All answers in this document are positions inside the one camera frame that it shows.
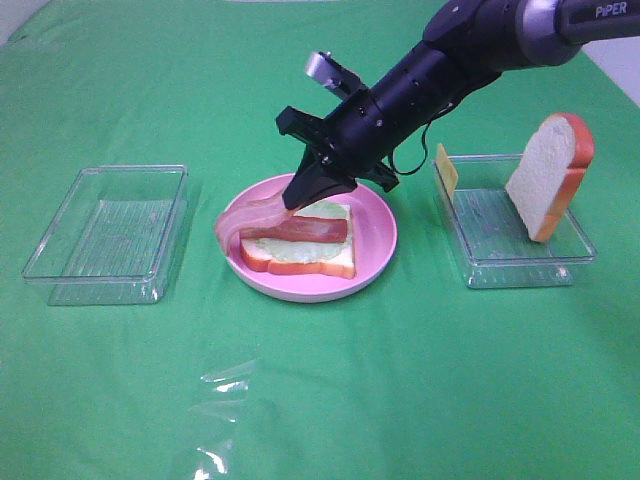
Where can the clear plastic container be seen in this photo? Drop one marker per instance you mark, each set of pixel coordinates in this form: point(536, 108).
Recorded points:
point(489, 240)
point(114, 237)

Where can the clear right plastic container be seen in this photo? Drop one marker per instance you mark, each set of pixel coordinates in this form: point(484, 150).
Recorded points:
point(489, 240)

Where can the clear left plastic container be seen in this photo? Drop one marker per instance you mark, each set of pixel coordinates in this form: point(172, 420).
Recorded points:
point(114, 237)

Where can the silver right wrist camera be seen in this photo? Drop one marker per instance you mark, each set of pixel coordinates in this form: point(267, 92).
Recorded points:
point(331, 75)

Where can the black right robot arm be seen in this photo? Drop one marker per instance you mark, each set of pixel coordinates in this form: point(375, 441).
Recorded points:
point(466, 46)

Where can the bread slice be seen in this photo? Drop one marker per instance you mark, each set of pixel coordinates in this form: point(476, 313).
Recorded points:
point(281, 268)
point(552, 167)

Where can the bacon strip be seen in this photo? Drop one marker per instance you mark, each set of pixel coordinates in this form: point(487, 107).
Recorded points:
point(302, 229)
point(261, 213)

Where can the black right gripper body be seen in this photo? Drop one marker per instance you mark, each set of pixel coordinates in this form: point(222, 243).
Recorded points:
point(357, 134)

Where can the pink round plate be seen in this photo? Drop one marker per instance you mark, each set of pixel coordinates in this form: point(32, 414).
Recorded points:
point(375, 241)

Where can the yellow cheese slice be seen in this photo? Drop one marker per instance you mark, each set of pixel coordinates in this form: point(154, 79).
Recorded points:
point(447, 171)

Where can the upright bread slice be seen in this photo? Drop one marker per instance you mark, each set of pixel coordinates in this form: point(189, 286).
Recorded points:
point(552, 167)

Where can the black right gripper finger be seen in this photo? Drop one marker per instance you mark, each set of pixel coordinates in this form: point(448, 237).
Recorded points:
point(317, 177)

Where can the green lettuce leaf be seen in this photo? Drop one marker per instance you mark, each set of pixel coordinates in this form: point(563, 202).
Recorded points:
point(306, 252)

